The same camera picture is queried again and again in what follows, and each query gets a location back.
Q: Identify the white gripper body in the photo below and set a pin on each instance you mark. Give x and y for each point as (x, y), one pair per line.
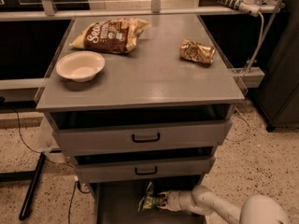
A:
(175, 201)

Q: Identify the green jalapeno chip bag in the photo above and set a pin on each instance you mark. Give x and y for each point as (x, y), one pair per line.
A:
(150, 200)

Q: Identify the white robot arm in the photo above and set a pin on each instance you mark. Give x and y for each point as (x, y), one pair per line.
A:
(257, 209)

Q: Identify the bottom grey drawer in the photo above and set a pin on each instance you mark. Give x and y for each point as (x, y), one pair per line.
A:
(118, 202)

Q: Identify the grey drawer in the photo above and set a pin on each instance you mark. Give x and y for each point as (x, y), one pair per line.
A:
(118, 202)
(82, 133)
(144, 164)

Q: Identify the middle grey drawer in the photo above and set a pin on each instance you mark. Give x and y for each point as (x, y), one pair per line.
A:
(144, 164)

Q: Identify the grey drawer cabinet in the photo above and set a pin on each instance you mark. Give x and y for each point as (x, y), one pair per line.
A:
(151, 76)

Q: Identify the top grey drawer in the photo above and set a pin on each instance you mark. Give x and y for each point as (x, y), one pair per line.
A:
(82, 133)

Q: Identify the small gold snack bag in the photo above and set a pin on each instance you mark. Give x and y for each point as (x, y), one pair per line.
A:
(196, 52)

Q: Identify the brown tortilla chip bag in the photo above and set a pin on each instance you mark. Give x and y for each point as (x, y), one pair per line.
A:
(113, 36)

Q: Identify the dark cabinet at right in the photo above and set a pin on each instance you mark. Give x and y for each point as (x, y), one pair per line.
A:
(278, 95)

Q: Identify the black metal stand leg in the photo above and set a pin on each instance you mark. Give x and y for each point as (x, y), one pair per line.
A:
(25, 209)

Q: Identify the white paper bowl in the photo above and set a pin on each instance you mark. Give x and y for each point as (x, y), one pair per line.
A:
(80, 66)

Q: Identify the white power strip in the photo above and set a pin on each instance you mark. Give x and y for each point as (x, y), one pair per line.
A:
(245, 6)

